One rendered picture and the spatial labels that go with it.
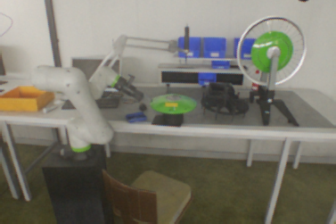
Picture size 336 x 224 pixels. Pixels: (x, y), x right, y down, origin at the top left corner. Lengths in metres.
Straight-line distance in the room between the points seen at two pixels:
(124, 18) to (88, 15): 0.37
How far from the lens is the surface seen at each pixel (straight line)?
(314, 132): 1.75
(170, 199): 1.45
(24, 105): 2.06
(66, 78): 1.05
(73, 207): 1.70
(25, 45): 3.00
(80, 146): 1.46
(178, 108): 1.43
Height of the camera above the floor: 1.65
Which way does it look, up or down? 21 degrees down
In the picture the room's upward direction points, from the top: straight up
